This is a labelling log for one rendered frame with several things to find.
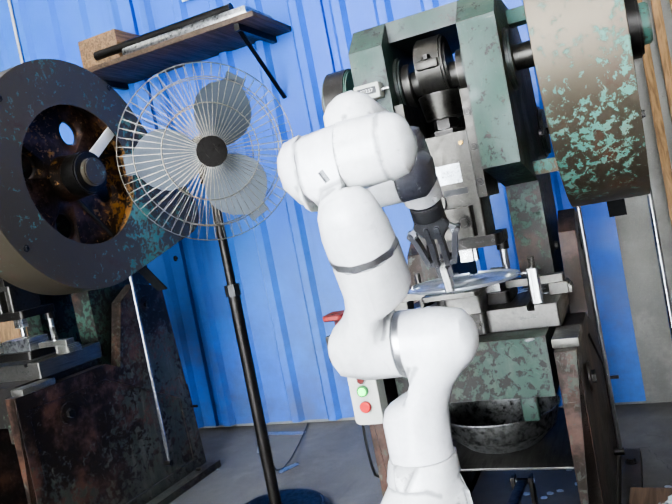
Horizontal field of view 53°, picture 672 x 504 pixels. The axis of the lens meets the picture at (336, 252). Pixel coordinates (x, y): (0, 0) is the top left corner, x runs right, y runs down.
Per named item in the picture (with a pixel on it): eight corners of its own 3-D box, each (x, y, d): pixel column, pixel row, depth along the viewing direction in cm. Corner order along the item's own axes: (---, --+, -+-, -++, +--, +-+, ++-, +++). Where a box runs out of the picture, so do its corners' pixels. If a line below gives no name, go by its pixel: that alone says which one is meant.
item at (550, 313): (561, 326, 164) (557, 302, 163) (389, 344, 182) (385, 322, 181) (570, 302, 191) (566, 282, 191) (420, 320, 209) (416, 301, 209)
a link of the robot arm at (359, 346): (392, 267, 96) (279, 285, 103) (438, 388, 108) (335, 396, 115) (403, 224, 105) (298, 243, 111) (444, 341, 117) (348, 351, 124)
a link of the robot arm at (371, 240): (394, 267, 96) (353, 160, 87) (289, 286, 102) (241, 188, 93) (406, 198, 111) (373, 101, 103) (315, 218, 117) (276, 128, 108)
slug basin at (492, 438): (561, 462, 166) (554, 423, 165) (429, 465, 179) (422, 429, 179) (570, 414, 197) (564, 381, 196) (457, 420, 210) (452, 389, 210)
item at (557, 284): (572, 292, 173) (565, 253, 173) (507, 300, 180) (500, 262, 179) (574, 288, 179) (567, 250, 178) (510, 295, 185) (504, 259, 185)
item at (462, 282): (511, 284, 155) (510, 281, 155) (394, 300, 167) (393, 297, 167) (526, 267, 181) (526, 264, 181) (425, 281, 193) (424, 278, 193)
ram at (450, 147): (484, 236, 170) (463, 121, 169) (428, 246, 176) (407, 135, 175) (496, 230, 186) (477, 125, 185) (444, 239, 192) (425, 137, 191)
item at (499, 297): (510, 302, 175) (508, 291, 175) (436, 311, 183) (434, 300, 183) (518, 291, 190) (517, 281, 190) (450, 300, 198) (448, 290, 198)
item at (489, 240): (501, 254, 174) (497, 233, 174) (428, 265, 183) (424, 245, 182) (510, 246, 189) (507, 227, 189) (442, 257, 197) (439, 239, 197)
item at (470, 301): (487, 345, 156) (476, 289, 155) (429, 351, 162) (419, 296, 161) (504, 322, 179) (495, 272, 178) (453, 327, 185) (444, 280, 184)
